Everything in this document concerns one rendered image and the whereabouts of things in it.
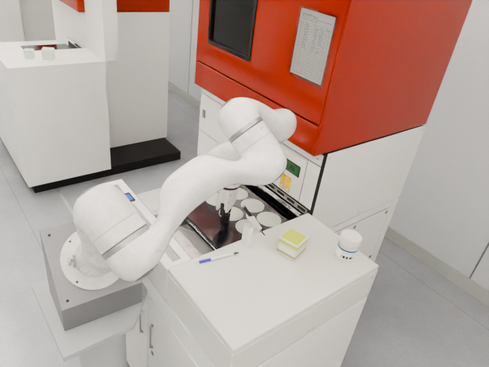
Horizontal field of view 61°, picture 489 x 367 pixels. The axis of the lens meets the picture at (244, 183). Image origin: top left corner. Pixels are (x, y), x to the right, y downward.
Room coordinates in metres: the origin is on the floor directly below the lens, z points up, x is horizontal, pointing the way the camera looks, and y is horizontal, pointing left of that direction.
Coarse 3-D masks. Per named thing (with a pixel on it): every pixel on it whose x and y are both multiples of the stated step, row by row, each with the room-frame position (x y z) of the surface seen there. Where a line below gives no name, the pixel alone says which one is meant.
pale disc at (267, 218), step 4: (264, 212) 1.41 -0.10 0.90; (268, 212) 1.41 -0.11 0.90; (260, 216) 1.37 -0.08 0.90; (264, 216) 1.38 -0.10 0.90; (268, 216) 1.38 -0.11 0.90; (272, 216) 1.38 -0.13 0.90; (276, 216) 1.39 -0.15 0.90; (260, 220) 1.35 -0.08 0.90; (264, 220) 1.35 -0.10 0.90; (268, 220) 1.35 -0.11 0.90; (272, 220) 1.36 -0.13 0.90; (276, 220) 1.36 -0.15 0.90; (280, 220) 1.37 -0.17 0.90; (264, 224) 1.32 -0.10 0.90; (268, 224) 1.33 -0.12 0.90; (272, 224) 1.33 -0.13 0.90; (276, 224) 1.33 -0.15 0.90
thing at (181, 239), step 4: (176, 232) 1.22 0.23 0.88; (180, 232) 1.22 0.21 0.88; (172, 236) 1.20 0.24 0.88; (176, 236) 1.20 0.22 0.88; (180, 236) 1.20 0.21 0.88; (184, 236) 1.21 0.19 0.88; (180, 240) 1.18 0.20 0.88; (184, 240) 1.18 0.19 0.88; (188, 240) 1.18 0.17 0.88; (180, 244) 1.16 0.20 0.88; (184, 244) 1.16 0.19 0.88; (188, 244) 1.16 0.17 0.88; (192, 244) 1.17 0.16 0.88; (184, 248) 1.14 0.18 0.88; (188, 248) 1.14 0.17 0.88; (192, 248) 1.14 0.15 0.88; (188, 252) 1.12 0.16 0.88; (192, 252) 1.12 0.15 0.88; (196, 252) 1.13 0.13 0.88; (192, 256) 1.10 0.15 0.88; (196, 256) 1.11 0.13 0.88
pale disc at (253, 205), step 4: (244, 200) 1.47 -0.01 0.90; (248, 200) 1.48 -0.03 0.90; (252, 200) 1.48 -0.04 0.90; (256, 200) 1.48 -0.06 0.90; (244, 204) 1.44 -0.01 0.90; (248, 204) 1.45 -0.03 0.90; (252, 204) 1.45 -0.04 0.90; (256, 204) 1.46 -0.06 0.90; (260, 204) 1.46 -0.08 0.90; (248, 208) 1.42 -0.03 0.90; (252, 208) 1.42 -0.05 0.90; (256, 208) 1.42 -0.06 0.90; (260, 208) 1.43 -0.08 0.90; (252, 212) 1.39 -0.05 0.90; (256, 212) 1.40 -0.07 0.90
